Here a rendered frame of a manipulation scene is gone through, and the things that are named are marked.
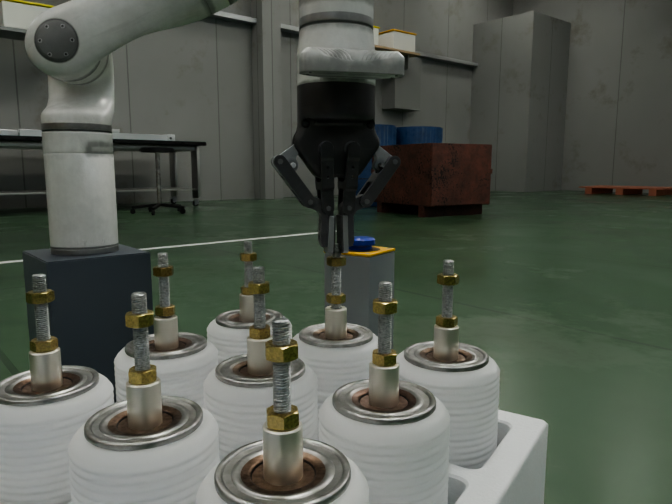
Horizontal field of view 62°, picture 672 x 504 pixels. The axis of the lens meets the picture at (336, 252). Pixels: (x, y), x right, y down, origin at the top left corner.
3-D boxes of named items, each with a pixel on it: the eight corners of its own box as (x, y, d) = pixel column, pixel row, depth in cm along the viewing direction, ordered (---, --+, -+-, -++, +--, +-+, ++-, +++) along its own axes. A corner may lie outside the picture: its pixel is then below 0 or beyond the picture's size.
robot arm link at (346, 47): (302, 72, 45) (301, -9, 45) (283, 90, 56) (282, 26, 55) (408, 76, 48) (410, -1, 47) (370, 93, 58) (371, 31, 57)
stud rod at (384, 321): (390, 386, 40) (392, 283, 39) (376, 386, 40) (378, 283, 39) (390, 381, 41) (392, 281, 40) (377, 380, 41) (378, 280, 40)
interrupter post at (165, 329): (148, 350, 54) (146, 317, 53) (168, 344, 56) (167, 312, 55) (165, 355, 52) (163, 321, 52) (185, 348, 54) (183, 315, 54)
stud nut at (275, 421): (305, 420, 31) (304, 405, 31) (292, 433, 30) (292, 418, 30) (273, 415, 32) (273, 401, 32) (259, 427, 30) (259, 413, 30)
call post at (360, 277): (323, 472, 78) (322, 252, 74) (349, 451, 84) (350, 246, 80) (367, 488, 74) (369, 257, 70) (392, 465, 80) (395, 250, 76)
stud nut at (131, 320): (119, 327, 36) (118, 314, 36) (135, 320, 38) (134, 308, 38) (145, 329, 36) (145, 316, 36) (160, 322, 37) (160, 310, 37)
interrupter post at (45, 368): (28, 397, 43) (25, 356, 42) (31, 386, 45) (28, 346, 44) (63, 392, 44) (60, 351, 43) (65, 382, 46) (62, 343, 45)
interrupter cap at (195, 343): (108, 353, 53) (107, 346, 53) (172, 333, 59) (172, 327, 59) (160, 369, 49) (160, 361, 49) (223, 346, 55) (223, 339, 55)
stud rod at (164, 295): (170, 331, 53) (167, 253, 52) (159, 332, 53) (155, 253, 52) (172, 329, 54) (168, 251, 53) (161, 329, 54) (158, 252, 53)
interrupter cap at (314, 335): (296, 351, 54) (296, 344, 53) (300, 328, 61) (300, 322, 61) (376, 351, 54) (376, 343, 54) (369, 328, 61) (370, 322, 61)
